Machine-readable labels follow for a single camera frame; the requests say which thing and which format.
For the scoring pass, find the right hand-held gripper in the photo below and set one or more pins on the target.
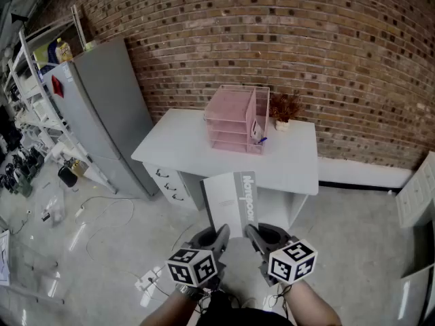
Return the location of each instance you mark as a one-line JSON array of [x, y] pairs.
[[292, 263]]

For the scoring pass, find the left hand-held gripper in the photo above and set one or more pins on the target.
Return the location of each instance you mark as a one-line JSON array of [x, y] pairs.
[[190, 267]]

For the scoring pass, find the grey white booklet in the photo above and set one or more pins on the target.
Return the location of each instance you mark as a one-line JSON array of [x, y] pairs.
[[224, 202]]

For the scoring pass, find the pink mesh desk organizer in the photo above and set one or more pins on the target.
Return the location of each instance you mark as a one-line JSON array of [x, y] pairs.
[[227, 107]]

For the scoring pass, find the person's right forearm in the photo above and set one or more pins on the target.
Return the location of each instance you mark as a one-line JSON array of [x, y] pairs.
[[312, 307]]

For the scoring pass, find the person's left forearm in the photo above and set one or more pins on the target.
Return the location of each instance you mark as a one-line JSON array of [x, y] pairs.
[[170, 311]]

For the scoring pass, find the silver wristwatch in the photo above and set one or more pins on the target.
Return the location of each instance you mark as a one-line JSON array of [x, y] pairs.
[[187, 290]]

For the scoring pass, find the person's black clothing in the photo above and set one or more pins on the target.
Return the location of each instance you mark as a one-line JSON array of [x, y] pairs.
[[238, 318]]

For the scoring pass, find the blue pen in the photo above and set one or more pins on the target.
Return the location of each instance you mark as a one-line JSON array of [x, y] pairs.
[[261, 140]]

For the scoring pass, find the white desk with drawers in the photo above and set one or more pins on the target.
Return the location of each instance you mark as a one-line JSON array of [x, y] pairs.
[[176, 141]]

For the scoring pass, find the small white card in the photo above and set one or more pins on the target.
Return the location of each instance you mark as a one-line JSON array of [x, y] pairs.
[[256, 129]]

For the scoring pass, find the dried brown potted plant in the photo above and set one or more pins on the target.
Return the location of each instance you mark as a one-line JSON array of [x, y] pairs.
[[284, 109]]

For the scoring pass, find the white power strip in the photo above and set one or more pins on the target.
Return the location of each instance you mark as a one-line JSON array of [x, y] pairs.
[[79, 212]]

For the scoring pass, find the white drawer cabinet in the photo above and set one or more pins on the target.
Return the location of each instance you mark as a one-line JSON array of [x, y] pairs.
[[416, 192]]

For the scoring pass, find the black bucket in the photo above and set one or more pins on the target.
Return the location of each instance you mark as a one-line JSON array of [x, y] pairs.
[[67, 176]]

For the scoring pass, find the white board panel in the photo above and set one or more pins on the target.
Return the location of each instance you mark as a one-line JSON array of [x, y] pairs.
[[414, 297]]

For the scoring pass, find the clear plastic bag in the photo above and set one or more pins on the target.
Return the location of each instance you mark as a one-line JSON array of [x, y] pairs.
[[54, 211]]

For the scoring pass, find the grey refrigerator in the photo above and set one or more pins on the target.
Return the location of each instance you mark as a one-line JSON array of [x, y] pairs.
[[102, 114]]

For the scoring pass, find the pile of black devices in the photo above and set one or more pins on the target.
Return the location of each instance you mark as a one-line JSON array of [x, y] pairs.
[[13, 168]]

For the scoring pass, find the red fridge magnet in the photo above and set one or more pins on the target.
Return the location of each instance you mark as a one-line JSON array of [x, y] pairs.
[[57, 86]]

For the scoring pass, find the small green box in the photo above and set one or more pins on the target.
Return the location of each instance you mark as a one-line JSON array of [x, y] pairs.
[[90, 46]]

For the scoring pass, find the yellow drink bottle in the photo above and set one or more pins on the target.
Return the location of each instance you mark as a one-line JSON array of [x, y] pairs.
[[64, 51]]

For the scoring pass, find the white metal shelving unit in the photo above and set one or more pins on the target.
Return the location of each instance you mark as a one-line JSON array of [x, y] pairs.
[[30, 63]]

